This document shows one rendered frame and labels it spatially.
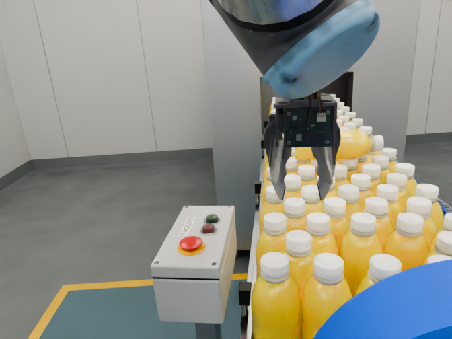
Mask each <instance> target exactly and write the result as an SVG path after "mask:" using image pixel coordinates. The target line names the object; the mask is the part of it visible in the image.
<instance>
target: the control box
mask: <svg viewBox="0 0 452 339"><path fill-rule="evenodd" d="M209 214H216V215H217V216H218V218H219V220H218V221H217V222H215V223H212V224H213V225H214V226H215V231H214V232H212V233H204V232H202V226H203V225H204V224H206V223H208V222H206V216H207V215H209ZM234 216H235V207H234V206H184V207H183V209H182V211H181V212H180V214H179V216H178V218H177V219H176V222H175V223H174V225H173V227H172V228H171V230H170V232H169V234H168V235H167V237H166V239H165V241H164V243H163V245H162V246H161V248H160V250H159V251H158V253H157V255H156V257H155V259H154V261H153V262H152V264H151V276H152V277H153V286H154V291H155V299H156V304H157V312H158V316H159V320H160V321H163V322H191V323H206V324H223V322H224V319H225V312H226V308H227V301H228V297H229V290H230V286H231V279H232V275H233V269H234V264H235V258H236V253H237V239H236V228H235V217H234ZM189 217H190V218H189ZM188 219H189V220H190V219H191V220H193V221H188ZM187 222H192V223H187ZM190 224H191V225H190ZM187 226H189V227H190V228H189V227H187ZM184 228H185V229H187V231H186V230H185V229H184ZM184 230H185V232H182V231H184ZM181 233H183V234H181ZM188 236H197V237H200V238H201V239H202V242H203V243H202V245H201V246H200V247H199V248H197V249H196V250H194V251H187V250H183V249H182V248H181V247H180V245H179V242H180V241H181V240H182V239H184V238H185V237H188Z"/></svg>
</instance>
